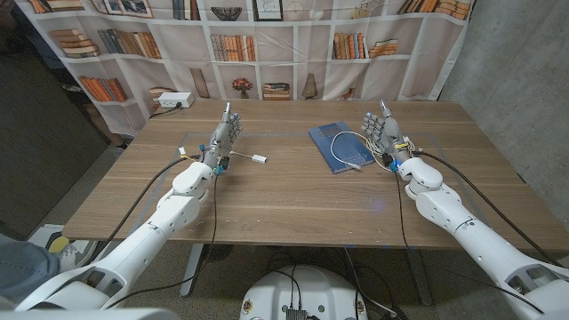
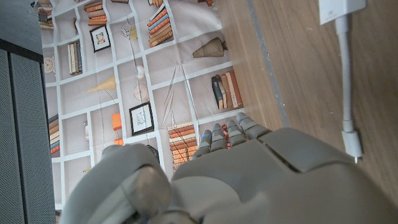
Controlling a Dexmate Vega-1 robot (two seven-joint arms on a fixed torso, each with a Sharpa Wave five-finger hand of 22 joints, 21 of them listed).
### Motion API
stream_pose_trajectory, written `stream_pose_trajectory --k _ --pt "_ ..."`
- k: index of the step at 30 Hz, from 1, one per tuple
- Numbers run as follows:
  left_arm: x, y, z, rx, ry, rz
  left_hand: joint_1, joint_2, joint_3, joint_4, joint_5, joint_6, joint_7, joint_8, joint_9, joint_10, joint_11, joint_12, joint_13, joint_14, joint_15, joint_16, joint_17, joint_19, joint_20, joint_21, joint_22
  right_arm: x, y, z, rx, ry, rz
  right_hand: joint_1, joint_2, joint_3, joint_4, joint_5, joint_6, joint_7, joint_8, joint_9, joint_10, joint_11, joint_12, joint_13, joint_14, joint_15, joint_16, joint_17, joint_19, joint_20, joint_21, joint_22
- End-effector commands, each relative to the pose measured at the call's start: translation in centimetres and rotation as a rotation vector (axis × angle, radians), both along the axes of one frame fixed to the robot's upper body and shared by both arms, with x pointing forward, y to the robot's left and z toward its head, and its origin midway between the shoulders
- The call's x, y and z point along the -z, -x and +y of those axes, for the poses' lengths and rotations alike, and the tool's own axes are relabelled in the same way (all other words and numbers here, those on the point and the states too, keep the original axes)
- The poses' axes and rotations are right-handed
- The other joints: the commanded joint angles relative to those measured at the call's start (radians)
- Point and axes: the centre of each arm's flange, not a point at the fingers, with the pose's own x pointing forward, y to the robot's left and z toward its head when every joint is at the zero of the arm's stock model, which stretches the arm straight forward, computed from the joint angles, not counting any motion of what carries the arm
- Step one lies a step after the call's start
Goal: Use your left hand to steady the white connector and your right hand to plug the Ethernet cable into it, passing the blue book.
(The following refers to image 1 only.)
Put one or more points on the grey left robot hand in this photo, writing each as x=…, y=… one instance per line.
x=222, y=138

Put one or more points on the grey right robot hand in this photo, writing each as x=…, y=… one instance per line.
x=391, y=135

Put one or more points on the white adapter connector with pigtail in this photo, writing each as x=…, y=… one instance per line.
x=259, y=158

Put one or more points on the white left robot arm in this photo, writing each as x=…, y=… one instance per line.
x=146, y=235

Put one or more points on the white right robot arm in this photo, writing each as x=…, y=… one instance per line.
x=471, y=226

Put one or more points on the blue book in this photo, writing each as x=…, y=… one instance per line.
x=347, y=149

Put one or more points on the white power strip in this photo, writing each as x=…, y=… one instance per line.
x=175, y=99

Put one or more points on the printed bookshelf backdrop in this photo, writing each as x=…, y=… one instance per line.
x=284, y=75

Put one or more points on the grey table leg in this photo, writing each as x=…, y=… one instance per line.
x=192, y=271
x=421, y=280

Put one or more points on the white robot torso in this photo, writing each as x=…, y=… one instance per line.
x=306, y=293

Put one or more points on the seated person in jeans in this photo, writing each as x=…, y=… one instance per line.
x=22, y=266

